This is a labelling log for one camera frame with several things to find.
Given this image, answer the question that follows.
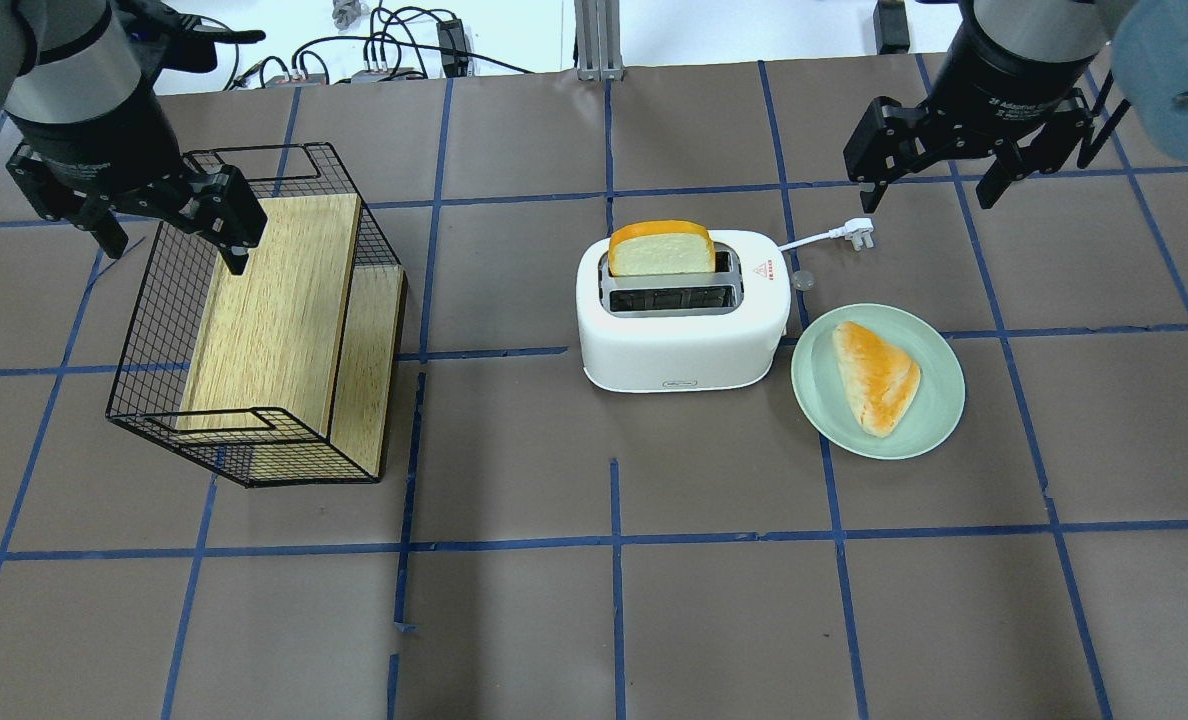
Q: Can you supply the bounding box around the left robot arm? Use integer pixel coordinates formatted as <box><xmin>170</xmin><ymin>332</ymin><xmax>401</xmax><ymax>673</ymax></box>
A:
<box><xmin>0</xmin><ymin>1</ymin><xmax>268</xmax><ymax>274</ymax></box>

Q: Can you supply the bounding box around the triangular bread on plate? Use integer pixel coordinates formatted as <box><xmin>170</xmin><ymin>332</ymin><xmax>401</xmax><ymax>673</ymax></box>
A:
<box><xmin>830</xmin><ymin>322</ymin><xmax>922</xmax><ymax>438</ymax></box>

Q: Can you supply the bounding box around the white power plug cable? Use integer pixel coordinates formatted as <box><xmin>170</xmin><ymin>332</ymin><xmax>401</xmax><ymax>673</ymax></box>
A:
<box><xmin>778</xmin><ymin>217</ymin><xmax>876</xmax><ymax>253</ymax></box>

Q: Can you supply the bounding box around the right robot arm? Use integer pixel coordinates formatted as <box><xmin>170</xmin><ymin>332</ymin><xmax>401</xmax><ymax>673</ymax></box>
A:
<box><xmin>843</xmin><ymin>1</ymin><xmax>1188</xmax><ymax>213</ymax></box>

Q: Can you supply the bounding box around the wooden shelf board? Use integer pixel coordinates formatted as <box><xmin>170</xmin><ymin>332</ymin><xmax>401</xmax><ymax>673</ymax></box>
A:
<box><xmin>172</xmin><ymin>192</ymin><xmax>405</xmax><ymax>484</ymax></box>

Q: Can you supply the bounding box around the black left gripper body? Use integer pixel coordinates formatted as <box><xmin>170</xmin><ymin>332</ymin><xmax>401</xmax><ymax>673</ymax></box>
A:
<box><xmin>10</xmin><ymin>76</ymin><xmax>181</xmax><ymax>201</ymax></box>

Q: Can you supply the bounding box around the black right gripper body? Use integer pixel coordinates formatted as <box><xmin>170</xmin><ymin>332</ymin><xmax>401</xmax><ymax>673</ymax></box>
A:
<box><xmin>920</xmin><ymin>18</ymin><xmax>1094</xmax><ymax>151</ymax></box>

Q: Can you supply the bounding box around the bread slice in toaster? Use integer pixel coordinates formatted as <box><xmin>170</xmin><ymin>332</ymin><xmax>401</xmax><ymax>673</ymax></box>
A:
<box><xmin>608</xmin><ymin>219</ymin><xmax>718</xmax><ymax>277</ymax></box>

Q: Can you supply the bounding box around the white two-slot toaster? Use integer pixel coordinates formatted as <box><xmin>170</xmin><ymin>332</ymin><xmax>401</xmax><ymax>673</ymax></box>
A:
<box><xmin>575</xmin><ymin>230</ymin><xmax>792</xmax><ymax>393</ymax></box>

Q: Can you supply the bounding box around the black cables bundle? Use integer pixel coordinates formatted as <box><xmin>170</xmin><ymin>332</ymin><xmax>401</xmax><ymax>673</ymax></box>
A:
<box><xmin>119</xmin><ymin>0</ymin><xmax>535</xmax><ymax>91</ymax></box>

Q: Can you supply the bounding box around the toaster lever knob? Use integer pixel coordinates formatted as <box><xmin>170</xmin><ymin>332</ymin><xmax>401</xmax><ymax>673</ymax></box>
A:
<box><xmin>789</xmin><ymin>269</ymin><xmax>819</xmax><ymax>293</ymax></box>

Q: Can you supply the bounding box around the aluminium frame post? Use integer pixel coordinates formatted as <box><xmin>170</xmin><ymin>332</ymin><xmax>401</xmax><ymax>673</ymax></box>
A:
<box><xmin>574</xmin><ymin>0</ymin><xmax>625</xmax><ymax>82</ymax></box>

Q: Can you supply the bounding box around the light green plate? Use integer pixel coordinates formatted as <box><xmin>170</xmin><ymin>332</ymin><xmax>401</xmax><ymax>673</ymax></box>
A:
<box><xmin>790</xmin><ymin>304</ymin><xmax>966</xmax><ymax>460</ymax></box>

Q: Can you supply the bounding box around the black wire basket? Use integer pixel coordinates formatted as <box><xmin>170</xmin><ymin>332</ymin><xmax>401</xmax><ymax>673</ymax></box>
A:
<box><xmin>106</xmin><ymin>143</ymin><xmax>402</xmax><ymax>488</ymax></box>

